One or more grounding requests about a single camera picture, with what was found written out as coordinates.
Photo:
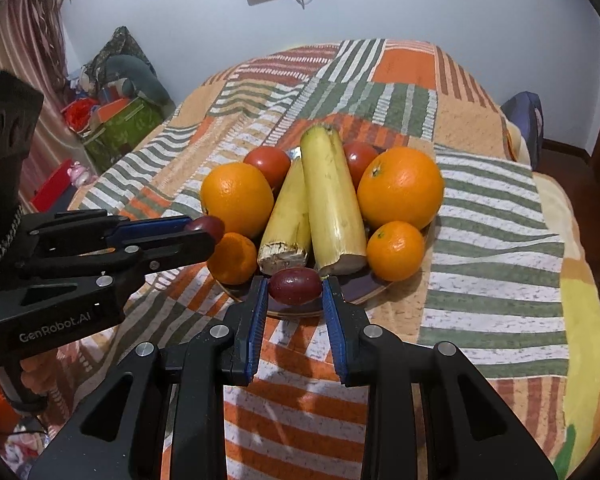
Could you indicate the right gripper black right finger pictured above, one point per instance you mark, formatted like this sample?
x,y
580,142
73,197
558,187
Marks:
x,y
470,431

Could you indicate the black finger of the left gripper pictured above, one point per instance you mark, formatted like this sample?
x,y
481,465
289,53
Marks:
x,y
51,302
77,232

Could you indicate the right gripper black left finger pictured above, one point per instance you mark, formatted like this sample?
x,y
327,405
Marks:
x,y
118,431

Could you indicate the red grape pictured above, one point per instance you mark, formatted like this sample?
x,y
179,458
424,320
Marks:
x,y
211,225
295,286

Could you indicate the small mandarin orange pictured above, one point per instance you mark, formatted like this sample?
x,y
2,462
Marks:
x,y
234,260

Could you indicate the smaller red tomato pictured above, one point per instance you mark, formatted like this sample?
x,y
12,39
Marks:
x,y
272,162

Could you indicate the large orange with sticker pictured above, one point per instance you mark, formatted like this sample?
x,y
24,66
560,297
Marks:
x,y
401,184

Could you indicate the big red tomato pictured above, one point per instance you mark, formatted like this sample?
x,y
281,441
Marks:
x,y
359,156

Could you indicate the person's left hand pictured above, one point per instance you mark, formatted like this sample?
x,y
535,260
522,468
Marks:
x,y
40,373

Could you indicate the red box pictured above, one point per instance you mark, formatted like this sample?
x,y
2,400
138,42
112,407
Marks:
x,y
53,188

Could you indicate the green patterned bag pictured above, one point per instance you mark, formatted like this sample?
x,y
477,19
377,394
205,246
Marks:
x,y
121,133

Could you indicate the grey cushion pile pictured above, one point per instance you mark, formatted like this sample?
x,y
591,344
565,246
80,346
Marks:
x,y
121,58

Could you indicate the purple ceramic plate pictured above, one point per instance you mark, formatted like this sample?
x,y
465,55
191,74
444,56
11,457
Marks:
x,y
356,286

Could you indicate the striped patchwork bedspread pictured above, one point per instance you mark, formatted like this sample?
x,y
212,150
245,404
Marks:
x,y
505,278

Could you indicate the blue backpack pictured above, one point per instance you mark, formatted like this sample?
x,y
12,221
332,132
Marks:
x,y
524,110

